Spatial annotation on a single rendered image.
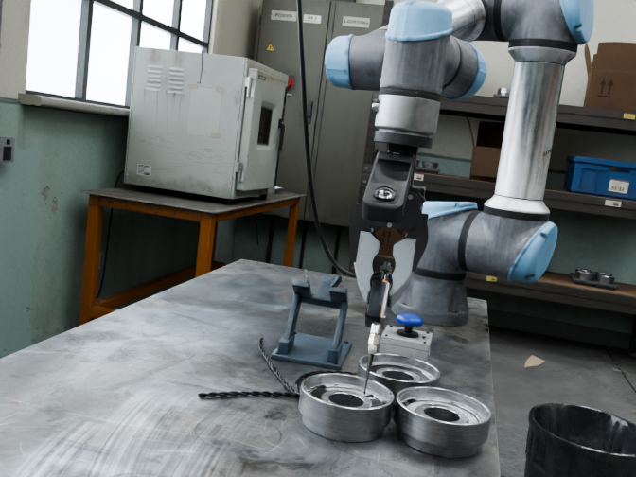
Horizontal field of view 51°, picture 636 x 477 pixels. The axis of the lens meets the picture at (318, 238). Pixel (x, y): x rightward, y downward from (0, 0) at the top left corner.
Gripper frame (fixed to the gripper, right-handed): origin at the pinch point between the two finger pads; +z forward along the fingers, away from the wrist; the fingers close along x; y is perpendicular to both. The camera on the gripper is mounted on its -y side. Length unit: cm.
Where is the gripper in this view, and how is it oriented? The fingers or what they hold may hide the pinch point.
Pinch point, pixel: (379, 295)
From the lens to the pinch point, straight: 84.1
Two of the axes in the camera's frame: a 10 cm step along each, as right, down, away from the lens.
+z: -1.3, 9.8, 1.4
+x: -9.8, -1.5, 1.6
